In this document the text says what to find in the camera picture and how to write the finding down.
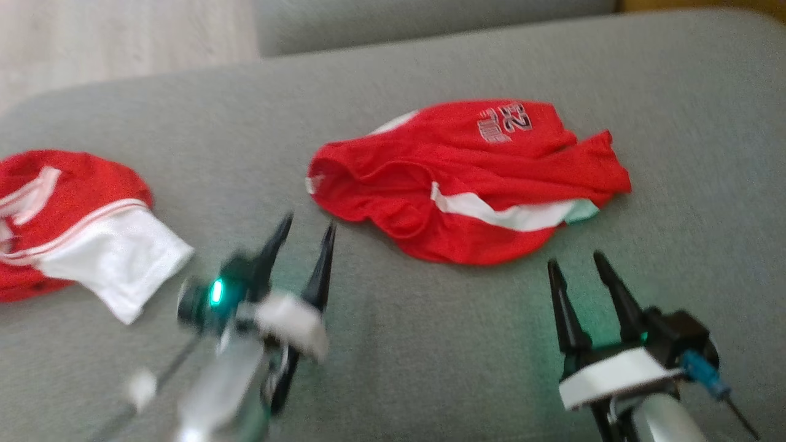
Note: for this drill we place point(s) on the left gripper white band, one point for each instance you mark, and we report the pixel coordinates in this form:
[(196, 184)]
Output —
[(288, 319)]

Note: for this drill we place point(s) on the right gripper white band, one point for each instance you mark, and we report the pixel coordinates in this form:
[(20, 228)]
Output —
[(614, 377)]

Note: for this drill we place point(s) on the red shorts with number print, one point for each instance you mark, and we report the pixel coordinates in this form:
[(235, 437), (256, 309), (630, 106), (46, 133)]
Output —
[(466, 166)]

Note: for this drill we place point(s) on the red and white jersey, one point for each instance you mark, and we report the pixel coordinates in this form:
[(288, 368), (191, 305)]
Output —
[(67, 209)]

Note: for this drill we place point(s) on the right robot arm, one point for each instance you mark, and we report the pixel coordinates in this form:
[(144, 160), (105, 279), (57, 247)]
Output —
[(657, 423)]

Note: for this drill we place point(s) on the grey fabric sofa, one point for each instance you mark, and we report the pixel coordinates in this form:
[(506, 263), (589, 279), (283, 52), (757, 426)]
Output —
[(430, 344)]

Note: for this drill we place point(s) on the grey sofa cushion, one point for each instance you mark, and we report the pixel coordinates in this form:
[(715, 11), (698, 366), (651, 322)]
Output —
[(430, 24)]

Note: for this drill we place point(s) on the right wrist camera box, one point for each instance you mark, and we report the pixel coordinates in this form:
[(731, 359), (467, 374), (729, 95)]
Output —
[(681, 337)]

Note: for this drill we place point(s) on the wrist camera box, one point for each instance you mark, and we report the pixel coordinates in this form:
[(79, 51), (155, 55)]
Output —
[(681, 337), (191, 304)]

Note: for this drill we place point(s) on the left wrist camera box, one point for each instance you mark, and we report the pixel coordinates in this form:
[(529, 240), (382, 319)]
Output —
[(191, 304)]

